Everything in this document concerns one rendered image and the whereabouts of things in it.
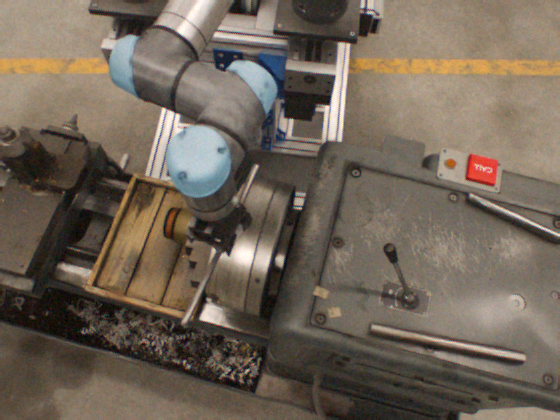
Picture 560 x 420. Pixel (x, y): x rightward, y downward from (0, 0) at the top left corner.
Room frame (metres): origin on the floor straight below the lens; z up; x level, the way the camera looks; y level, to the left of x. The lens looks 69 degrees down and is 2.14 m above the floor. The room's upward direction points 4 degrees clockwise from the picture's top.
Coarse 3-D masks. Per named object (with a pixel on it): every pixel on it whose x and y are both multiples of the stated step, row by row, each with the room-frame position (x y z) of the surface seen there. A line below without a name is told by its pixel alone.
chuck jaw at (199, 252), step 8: (192, 248) 0.35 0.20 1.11; (200, 248) 0.36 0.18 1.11; (208, 248) 0.36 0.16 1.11; (192, 256) 0.33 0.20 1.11; (200, 256) 0.34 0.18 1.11; (208, 256) 0.34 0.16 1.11; (192, 264) 0.32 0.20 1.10; (200, 264) 0.32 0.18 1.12; (200, 272) 0.30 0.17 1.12; (192, 280) 0.28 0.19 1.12; (200, 280) 0.28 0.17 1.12; (208, 296) 0.25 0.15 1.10; (216, 296) 0.25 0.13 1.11
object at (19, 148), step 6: (18, 132) 0.60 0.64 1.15; (24, 132) 0.61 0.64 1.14; (18, 138) 0.58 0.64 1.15; (24, 138) 0.59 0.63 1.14; (30, 138) 0.60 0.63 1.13; (0, 144) 0.56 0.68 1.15; (6, 144) 0.56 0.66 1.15; (12, 144) 0.56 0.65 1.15; (18, 144) 0.57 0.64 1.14; (0, 150) 0.55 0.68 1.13; (6, 150) 0.55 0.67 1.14; (12, 150) 0.55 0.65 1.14; (18, 150) 0.56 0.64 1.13; (24, 150) 0.56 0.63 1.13; (12, 156) 0.54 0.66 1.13
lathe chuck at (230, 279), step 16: (256, 176) 0.51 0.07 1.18; (240, 192) 0.44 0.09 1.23; (256, 192) 0.45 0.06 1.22; (272, 192) 0.46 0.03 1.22; (256, 208) 0.41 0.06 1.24; (256, 224) 0.37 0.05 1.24; (240, 240) 0.34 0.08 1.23; (256, 240) 0.34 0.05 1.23; (224, 256) 0.31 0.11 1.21; (240, 256) 0.31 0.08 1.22; (224, 272) 0.28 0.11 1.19; (240, 272) 0.28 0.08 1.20; (208, 288) 0.26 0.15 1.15; (224, 288) 0.26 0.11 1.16; (240, 288) 0.26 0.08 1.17; (224, 304) 0.24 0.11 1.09; (240, 304) 0.23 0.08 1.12
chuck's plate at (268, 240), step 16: (288, 192) 0.46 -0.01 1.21; (272, 208) 0.41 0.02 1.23; (288, 208) 0.45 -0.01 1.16; (272, 224) 0.37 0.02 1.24; (272, 240) 0.34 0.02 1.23; (256, 256) 0.31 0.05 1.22; (272, 256) 0.31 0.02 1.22; (256, 272) 0.28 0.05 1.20; (256, 288) 0.26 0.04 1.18; (256, 304) 0.23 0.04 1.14
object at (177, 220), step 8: (176, 208) 0.45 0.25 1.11; (184, 208) 0.45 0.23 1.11; (168, 216) 0.42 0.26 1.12; (176, 216) 0.43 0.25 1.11; (184, 216) 0.43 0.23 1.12; (168, 224) 0.41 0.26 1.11; (176, 224) 0.41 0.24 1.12; (184, 224) 0.41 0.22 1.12; (168, 232) 0.39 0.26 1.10; (176, 232) 0.39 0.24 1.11; (184, 232) 0.39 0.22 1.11; (176, 240) 0.38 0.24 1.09; (184, 240) 0.38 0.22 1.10
